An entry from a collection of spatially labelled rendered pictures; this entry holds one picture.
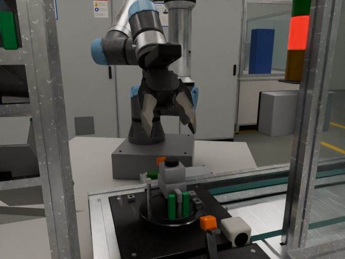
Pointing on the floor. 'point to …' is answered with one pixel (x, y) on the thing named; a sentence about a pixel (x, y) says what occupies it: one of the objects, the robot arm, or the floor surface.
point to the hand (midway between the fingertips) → (172, 129)
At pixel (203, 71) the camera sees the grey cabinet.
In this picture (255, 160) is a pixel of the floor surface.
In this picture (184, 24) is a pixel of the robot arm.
